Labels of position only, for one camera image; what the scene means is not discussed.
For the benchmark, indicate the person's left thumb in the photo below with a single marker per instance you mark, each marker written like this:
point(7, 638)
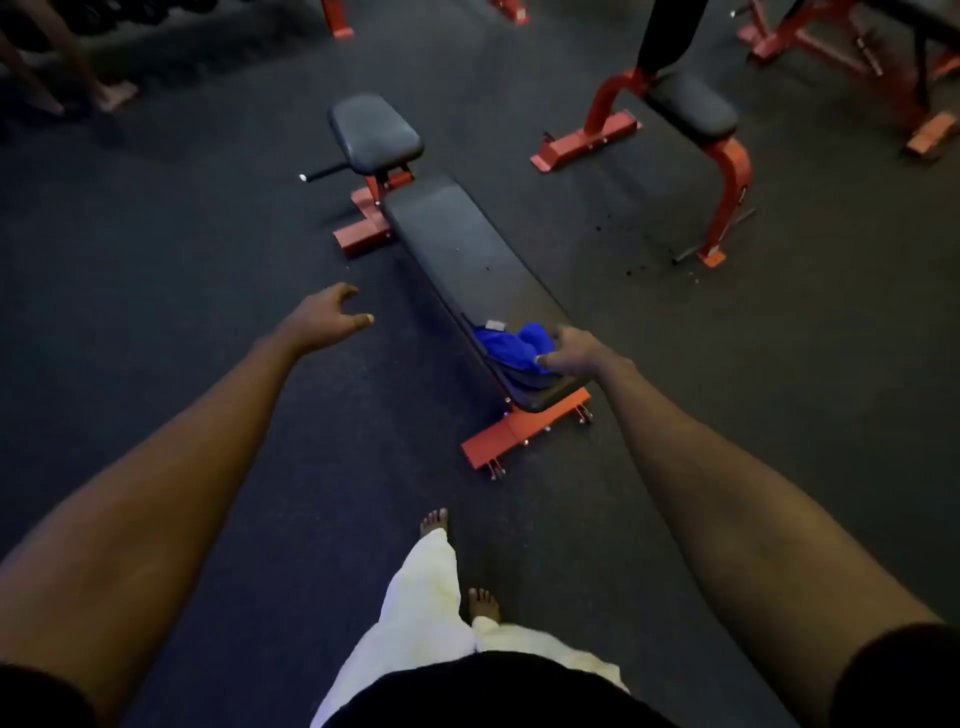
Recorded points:
point(355, 322)

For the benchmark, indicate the dark dumbbell rack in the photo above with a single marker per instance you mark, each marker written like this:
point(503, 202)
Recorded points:
point(112, 11)

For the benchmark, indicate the flat black red weight bench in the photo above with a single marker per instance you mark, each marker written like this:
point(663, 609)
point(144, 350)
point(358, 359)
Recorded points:
point(457, 255)

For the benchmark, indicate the red gym machine frame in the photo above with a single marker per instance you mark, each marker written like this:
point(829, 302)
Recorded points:
point(847, 45)

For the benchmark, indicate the person's right foot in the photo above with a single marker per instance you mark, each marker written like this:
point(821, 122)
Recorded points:
point(484, 604)

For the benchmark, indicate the person's left forearm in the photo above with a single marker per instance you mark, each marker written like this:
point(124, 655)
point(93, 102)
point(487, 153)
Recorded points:
point(157, 495)

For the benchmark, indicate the person's right thumb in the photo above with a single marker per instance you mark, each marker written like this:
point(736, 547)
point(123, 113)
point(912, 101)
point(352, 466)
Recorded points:
point(549, 362)

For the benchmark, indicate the person's right hand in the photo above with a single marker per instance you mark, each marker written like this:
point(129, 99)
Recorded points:
point(583, 355)

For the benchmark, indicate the white trousers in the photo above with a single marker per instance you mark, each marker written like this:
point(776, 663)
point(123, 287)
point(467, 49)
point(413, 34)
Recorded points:
point(420, 615)

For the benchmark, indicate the black shirt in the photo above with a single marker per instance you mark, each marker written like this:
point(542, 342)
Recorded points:
point(495, 694)

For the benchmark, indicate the person's left foot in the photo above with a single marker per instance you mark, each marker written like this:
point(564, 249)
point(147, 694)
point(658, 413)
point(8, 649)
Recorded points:
point(435, 520)

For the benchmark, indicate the red frame leg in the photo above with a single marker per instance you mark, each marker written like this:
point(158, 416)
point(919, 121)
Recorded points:
point(512, 9)
point(337, 19)

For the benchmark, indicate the inclined black red weight bench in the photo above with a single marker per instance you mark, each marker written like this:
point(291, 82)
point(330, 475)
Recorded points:
point(686, 105)

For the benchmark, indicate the person's right forearm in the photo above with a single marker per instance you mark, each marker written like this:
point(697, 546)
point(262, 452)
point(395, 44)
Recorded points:
point(742, 517)

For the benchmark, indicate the blue cloth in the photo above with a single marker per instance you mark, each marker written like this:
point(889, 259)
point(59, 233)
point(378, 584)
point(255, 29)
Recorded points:
point(514, 349)

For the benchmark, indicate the person's foot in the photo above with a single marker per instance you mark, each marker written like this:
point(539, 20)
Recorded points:
point(435, 520)
point(484, 604)

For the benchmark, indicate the person's left hand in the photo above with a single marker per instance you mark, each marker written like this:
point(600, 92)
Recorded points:
point(319, 324)

